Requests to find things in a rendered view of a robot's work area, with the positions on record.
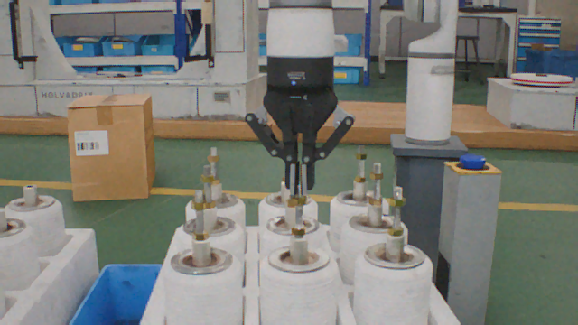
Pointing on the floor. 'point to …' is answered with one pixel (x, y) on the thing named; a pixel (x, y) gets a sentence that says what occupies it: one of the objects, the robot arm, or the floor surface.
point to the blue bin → (118, 295)
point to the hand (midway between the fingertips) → (300, 177)
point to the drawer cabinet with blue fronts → (543, 34)
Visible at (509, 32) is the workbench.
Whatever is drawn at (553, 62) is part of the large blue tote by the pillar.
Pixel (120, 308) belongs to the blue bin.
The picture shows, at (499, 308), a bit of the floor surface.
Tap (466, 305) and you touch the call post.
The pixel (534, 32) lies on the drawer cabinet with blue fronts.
